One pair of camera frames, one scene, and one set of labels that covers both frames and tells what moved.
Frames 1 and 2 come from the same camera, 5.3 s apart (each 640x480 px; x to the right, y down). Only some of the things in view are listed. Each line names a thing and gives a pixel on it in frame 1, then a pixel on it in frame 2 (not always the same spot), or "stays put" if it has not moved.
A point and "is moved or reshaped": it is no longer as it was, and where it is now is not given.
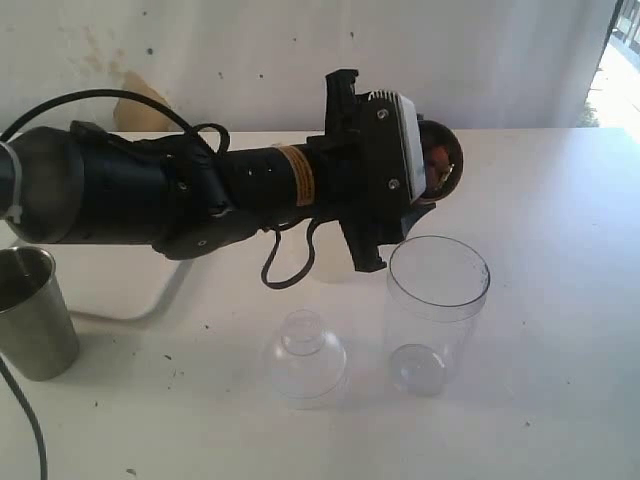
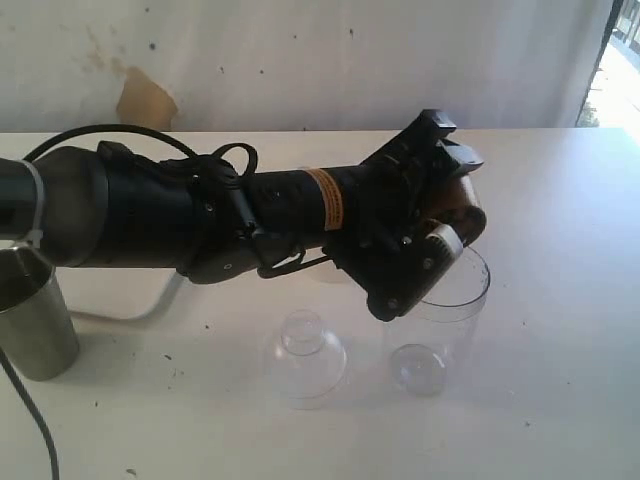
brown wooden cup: x=443 y=160 is moved or reshaped
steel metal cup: x=37 y=335 stays put
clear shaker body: x=436 y=290 stays put
